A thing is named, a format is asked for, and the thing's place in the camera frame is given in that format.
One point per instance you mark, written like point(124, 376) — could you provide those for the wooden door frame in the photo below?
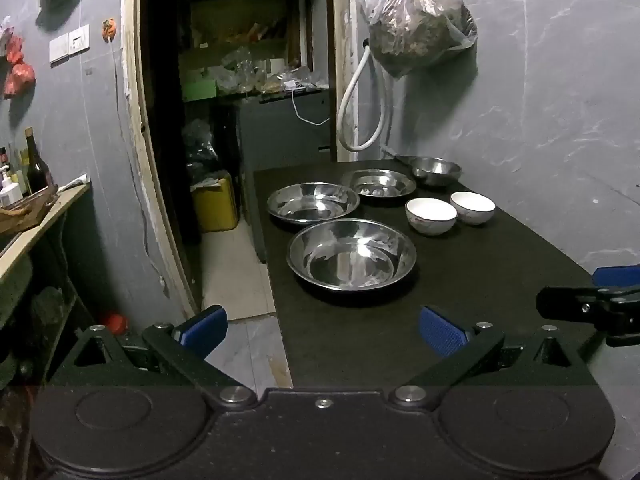
point(132, 110)

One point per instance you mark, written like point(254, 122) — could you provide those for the clear bag of dried goods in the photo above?
point(422, 22)

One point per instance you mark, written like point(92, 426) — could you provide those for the dark grey cabinet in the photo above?
point(287, 140)

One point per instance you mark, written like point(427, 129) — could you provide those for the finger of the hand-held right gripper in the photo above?
point(570, 304)
point(617, 276)

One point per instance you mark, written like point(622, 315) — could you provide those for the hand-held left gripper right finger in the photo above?
point(442, 337)

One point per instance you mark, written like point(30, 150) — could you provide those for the white ceramic bowl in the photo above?
point(472, 207)
point(431, 214)

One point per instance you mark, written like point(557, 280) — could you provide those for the wooden shelf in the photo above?
point(35, 232)

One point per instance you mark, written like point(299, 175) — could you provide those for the red mesh bags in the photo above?
point(19, 72)

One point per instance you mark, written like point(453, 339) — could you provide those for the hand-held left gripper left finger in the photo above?
point(205, 331)

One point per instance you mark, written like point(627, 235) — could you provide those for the small steel bowl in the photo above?
point(436, 170)

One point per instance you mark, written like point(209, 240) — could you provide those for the green box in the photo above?
point(199, 91)

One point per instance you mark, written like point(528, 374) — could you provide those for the orange wall hook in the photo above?
point(109, 30)

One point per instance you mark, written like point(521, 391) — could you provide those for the black plastic bags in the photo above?
point(200, 147)

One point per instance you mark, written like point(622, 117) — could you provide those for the white pump bottle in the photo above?
point(10, 192)

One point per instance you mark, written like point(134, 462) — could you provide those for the red-capped dark jar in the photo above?
point(115, 323)

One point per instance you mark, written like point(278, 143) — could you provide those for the wooden tray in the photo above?
point(30, 210)

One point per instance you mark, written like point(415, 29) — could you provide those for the pile of clear plastic bags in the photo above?
point(260, 77)

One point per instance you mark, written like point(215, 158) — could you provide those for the white wall switch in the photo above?
point(69, 44)

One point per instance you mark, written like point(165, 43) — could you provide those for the dark glass bottle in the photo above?
point(37, 167)

